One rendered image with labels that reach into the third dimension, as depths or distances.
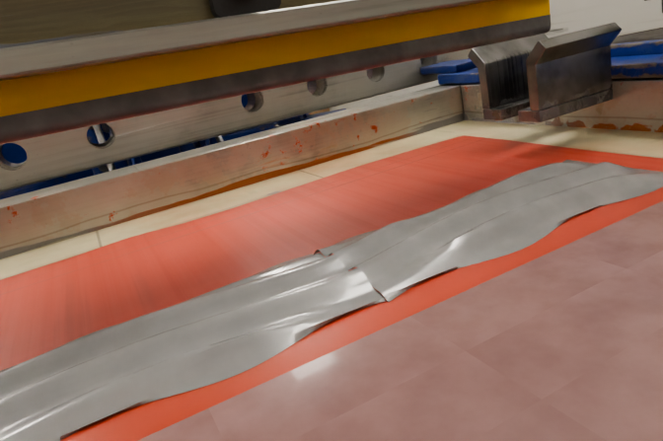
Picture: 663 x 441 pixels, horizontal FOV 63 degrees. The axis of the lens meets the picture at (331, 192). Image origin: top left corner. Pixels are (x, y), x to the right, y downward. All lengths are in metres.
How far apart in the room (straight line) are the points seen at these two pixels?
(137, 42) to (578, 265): 0.19
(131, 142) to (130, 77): 0.24
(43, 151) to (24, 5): 0.25
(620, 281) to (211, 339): 0.15
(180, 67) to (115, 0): 0.04
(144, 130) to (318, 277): 0.30
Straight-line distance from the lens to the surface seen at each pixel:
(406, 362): 0.18
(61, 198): 0.43
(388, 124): 0.50
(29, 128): 0.26
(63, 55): 0.24
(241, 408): 0.18
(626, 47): 0.47
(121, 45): 0.24
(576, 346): 0.18
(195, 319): 0.23
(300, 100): 0.53
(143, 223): 0.41
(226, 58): 0.27
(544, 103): 0.38
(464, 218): 0.27
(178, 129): 0.50
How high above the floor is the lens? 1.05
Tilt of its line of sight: 15 degrees down
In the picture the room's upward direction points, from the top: 11 degrees counter-clockwise
